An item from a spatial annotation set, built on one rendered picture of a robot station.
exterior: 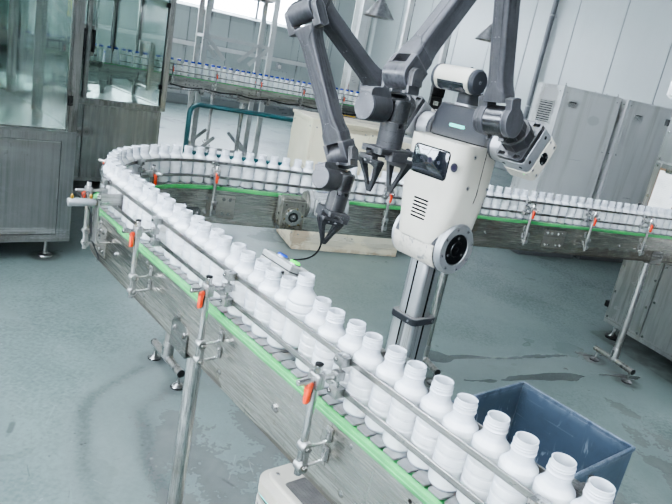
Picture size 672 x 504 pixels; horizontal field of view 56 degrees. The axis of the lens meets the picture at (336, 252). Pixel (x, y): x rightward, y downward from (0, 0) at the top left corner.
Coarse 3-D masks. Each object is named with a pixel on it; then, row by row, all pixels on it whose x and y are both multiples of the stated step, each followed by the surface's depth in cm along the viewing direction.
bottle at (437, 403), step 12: (432, 384) 108; (444, 384) 110; (432, 396) 108; (444, 396) 107; (420, 408) 109; (432, 408) 107; (444, 408) 107; (420, 420) 108; (420, 432) 108; (432, 432) 107; (420, 444) 109; (432, 444) 108; (408, 456) 111; (420, 468) 110
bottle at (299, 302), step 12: (300, 276) 136; (312, 276) 138; (300, 288) 136; (312, 288) 137; (288, 300) 137; (300, 300) 135; (312, 300) 136; (300, 312) 136; (288, 324) 138; (288, 336) 138; (300, 336) 138
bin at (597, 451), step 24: (528, 384) 164; (480, 408) 156; (504, 408) 163; (528, 408) 164; (552, 408) 158; (528, 432) 164; (552, 432) 159; (576, 432) 153; (600, 432) 149; (576, 456) 154; (600, 456) 149; (624, 456) 141
